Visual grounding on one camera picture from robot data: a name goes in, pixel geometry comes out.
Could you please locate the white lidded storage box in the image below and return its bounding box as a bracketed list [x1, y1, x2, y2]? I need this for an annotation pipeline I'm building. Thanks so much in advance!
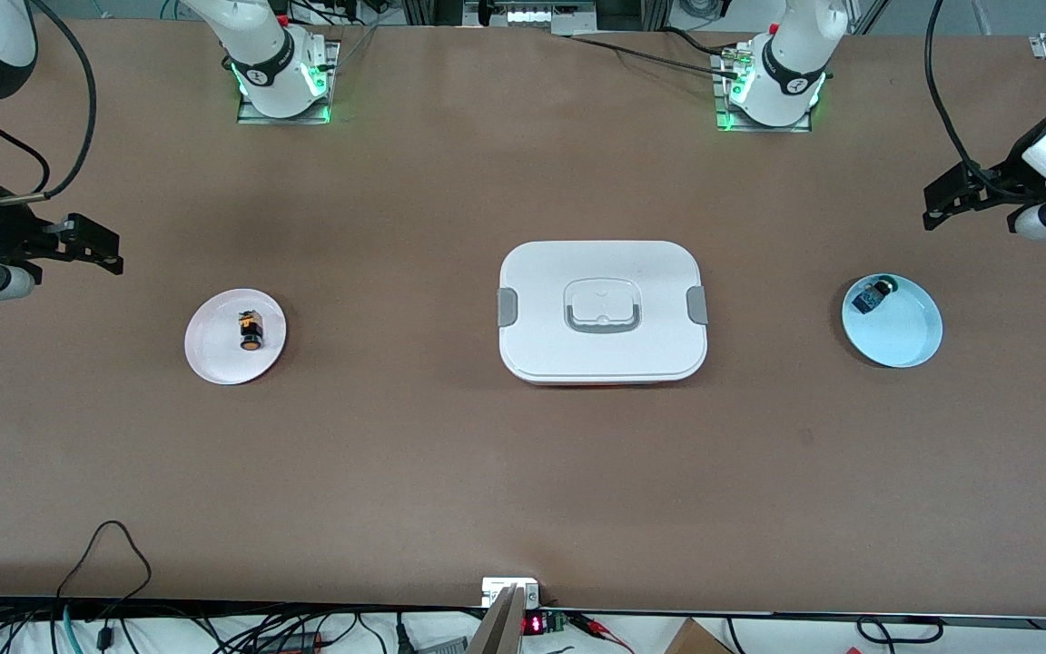
[498, 240, 708, 387]

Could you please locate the small white electronics box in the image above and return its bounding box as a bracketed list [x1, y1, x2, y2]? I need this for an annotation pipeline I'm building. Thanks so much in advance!
[481, 577, 541, 609]

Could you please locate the light blue round plate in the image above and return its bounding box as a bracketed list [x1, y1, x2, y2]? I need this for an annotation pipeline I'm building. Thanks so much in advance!
[841, 272, 944, 369]

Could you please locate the pink round plate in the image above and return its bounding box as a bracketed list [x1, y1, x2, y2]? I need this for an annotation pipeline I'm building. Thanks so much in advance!
[184, 288, 288, 386]

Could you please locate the brown cardboard piece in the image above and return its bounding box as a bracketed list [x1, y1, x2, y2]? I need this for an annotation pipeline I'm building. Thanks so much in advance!
[664, 618, 735, 654]

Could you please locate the grey metal bar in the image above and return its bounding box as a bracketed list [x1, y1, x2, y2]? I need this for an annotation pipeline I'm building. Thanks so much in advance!
[466, 584, 529, 654]

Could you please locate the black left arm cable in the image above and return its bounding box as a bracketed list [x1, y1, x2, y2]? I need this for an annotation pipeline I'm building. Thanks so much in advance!
[926, 0, 1032, 201]

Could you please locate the green blue push-button switch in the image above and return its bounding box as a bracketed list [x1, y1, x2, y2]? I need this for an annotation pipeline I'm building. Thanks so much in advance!
[853, 277, 901, 315]

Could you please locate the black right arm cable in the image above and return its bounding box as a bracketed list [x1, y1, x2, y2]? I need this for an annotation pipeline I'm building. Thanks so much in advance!
[0, 0, 98, 203]

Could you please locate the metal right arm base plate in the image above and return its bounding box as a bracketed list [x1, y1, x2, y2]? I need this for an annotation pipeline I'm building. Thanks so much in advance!
[236, 40, 342, 126]

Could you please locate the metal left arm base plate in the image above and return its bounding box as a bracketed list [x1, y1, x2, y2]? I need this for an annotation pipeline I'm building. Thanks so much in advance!
[712, 50, 813, 134]

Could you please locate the thin black looped cable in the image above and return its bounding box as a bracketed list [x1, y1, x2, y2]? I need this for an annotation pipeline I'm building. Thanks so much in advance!
[55, 520, 153, 605]

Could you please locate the black cable to arm base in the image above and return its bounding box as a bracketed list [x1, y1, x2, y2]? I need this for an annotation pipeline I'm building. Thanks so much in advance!
[568, 27, 746, 81]

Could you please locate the black coiled cable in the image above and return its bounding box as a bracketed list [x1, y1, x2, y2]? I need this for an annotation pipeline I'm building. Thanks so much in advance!
[854, 615, 947, 647]

